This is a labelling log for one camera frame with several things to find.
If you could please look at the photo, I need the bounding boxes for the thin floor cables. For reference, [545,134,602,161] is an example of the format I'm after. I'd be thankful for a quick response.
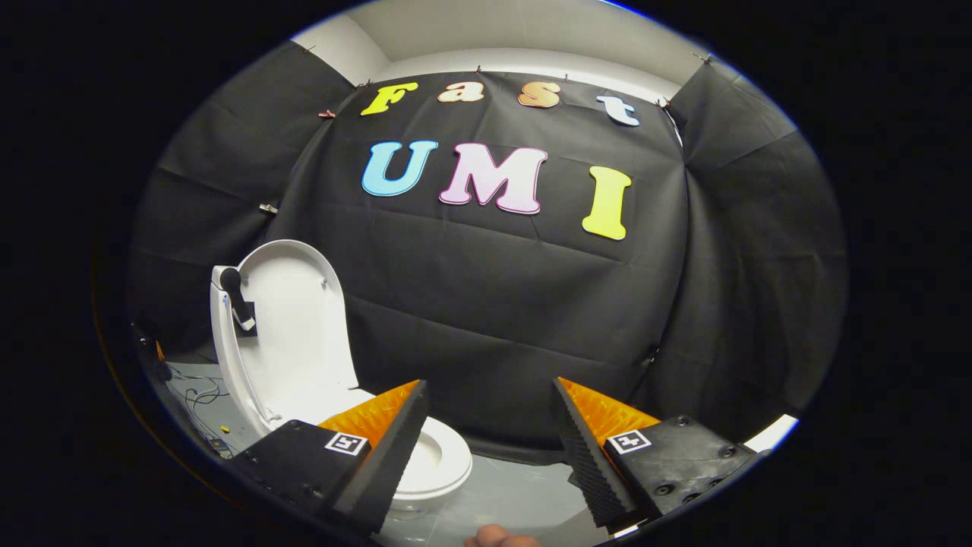
[167,365,236,457]

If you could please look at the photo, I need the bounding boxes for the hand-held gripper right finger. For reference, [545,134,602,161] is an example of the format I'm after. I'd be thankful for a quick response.
[552,376,760,529]

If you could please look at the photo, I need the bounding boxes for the black backdrop cloth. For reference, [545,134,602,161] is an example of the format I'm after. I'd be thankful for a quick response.
[128,38,847,466]

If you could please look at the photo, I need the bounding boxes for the black orange device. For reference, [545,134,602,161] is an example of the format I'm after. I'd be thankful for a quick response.
[137,327,174,384]

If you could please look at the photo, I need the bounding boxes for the white toilet lid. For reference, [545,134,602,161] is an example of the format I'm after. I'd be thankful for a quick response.
[232,239,359,434]

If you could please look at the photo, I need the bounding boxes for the white toilet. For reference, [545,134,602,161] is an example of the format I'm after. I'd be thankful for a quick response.
[210,264,473,521]

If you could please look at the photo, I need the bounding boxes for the white toilet seat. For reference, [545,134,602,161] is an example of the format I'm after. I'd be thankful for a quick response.
[357,391,473,502]

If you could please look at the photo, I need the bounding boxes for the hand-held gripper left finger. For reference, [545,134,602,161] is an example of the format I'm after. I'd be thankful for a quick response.
[232,378,431,534]

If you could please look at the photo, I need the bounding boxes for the black rod-shaped object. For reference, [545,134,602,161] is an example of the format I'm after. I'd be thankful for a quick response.
[220,267,257,335]

